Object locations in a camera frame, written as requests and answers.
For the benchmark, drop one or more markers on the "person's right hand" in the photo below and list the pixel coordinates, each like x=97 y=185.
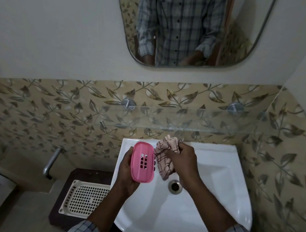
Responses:
x=187 y=166

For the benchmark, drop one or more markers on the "person's left thumb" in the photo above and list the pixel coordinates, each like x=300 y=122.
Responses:
x=128 y=154

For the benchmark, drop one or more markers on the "person's right thumb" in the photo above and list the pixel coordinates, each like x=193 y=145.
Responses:
x=171 y=153

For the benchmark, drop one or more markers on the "pink plastic soap dish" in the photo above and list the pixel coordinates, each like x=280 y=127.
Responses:
x=142 y=162

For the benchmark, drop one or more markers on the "dark brown stool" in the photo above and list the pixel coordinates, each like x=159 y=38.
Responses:
x=67 y=219

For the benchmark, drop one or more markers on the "patterned pink cleaning cloth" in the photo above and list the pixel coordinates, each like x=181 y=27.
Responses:
x=163 y=158

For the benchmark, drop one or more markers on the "metal sink drain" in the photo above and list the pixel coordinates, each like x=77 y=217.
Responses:
x=175 y=187

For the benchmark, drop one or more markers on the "clear glass shelf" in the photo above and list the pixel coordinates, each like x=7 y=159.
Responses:
x=186 y=121

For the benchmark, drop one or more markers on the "white ceramic sink basin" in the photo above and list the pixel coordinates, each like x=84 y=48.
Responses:
x=183 y=217

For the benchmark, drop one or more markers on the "round metal shelf bracket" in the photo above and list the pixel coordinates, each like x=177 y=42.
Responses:
x=234 y=107
x=128 y=104

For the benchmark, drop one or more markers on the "rounded wall mirror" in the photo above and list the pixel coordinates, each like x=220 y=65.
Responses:
x=185 y=24

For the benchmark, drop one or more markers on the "white perforated plastic tray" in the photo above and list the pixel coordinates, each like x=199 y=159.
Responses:
x=85 y=198

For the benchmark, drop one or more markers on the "person's right forearm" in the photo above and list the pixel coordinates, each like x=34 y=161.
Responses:
x=209 y=208

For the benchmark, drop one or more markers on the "person's left forearm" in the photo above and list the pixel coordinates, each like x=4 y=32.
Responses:
x=103 y=212

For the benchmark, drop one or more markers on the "person's left hand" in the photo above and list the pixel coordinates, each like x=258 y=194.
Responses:
x=124 y=178

